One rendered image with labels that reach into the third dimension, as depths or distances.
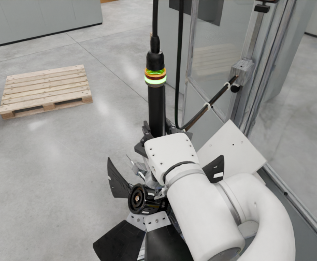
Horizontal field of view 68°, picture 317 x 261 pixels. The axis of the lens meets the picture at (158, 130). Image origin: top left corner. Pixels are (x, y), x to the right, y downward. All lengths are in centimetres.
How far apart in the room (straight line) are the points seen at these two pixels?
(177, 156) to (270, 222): 22
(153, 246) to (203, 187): 53
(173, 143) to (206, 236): 21
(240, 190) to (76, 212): 213
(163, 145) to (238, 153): 58
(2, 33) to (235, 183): 599
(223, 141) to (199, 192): 70
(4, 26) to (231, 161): 565
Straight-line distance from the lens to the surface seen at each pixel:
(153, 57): 46
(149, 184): 71
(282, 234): 34
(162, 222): 96
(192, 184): 42
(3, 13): 610
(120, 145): 288
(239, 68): 107
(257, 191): 39
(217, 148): 110
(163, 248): 91
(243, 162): 102
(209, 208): 40
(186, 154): 49
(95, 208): 242
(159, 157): 48
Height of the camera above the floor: 204
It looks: 42 degrees down
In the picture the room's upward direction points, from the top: straight up
